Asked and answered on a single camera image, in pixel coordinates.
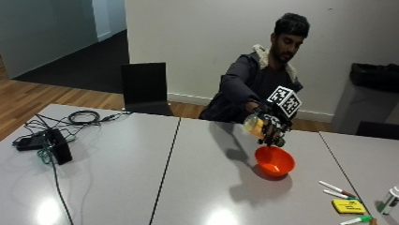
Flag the clear bottle with yellow liquid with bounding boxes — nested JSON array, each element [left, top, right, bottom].
[[242, 112, 288, 148]]

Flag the orange bowl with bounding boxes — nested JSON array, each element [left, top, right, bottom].
[[253, 145, 297, 179]]

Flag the white marker cube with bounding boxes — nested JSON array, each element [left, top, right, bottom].
[[266, 85, 304, 120]]

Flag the the person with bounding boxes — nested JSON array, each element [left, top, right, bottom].
[[198, 12, 312, 125]]

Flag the white marker with red cap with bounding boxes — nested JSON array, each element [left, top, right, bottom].
[[318, 180, 358, 199]]

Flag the white marker with green cap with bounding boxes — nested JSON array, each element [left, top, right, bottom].
[[322, 188, 362, 202], [339, 215, 374, 225]]

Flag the black chair back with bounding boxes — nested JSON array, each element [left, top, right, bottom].
[[355, 120, 399, 141]]

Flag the black chair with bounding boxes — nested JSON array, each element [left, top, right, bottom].
[[120, 62, 175, 117], [355, 120, 399, 141]]

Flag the grey bin with black bag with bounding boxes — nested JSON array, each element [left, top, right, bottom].
[[330, 62, 399, 135]]

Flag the yellow sponge eraser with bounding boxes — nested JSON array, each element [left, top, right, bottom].
[[330, 198, 369, 216]]

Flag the white bottle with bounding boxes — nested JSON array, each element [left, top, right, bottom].
[[378, 186, 399, 216]]

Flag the black device box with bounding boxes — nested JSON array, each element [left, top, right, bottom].
[[47, 127, 73, 166]]

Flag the black power adapter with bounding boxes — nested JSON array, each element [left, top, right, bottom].
[[15, 134, 48, 152]]

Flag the coiled black cable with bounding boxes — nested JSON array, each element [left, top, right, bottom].
[[68, 110, 101, 126]]

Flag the long black cable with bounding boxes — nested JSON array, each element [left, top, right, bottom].
[[50, 156, 75, 225]]

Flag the green cable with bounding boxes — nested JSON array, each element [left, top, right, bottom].
[[36, 137, 55, 165]]

